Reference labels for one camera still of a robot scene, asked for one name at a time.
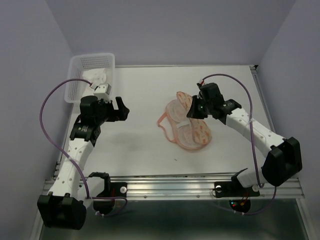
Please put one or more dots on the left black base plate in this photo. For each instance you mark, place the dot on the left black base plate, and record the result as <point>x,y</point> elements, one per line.
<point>112,189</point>

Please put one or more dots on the aluminium mounting rail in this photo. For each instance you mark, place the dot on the aluminium mounting rail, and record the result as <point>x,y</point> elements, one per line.
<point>191,187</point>

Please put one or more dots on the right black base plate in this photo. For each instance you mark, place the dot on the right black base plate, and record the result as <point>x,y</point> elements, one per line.
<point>230,189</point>

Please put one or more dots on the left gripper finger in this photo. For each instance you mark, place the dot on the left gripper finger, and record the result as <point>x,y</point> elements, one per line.
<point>122,112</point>
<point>111,106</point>

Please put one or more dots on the white perforated plastic basket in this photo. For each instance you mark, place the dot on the white perforated plastic basket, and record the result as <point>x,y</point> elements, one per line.
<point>78,64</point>

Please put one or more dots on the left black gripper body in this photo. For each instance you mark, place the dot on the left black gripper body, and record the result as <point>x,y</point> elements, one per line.
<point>105,114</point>

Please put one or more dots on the white bra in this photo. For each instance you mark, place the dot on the white bra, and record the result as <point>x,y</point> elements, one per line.
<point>98,76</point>

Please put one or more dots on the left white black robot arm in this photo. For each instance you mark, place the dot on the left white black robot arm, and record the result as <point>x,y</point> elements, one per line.
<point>66,202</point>

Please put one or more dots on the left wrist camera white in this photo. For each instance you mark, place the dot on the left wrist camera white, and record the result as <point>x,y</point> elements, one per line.
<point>102,92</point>

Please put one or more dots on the floral mesh laundry bag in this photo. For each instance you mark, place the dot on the floral mesh laundry bag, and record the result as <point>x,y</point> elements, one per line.
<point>189,133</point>

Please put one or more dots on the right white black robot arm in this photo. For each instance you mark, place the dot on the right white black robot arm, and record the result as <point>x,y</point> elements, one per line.
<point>282,155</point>

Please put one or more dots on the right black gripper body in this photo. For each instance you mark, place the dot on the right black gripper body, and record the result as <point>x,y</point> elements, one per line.
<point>200,109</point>

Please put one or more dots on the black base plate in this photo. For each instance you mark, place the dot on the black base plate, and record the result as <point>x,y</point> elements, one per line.
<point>112,189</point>
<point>230,189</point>

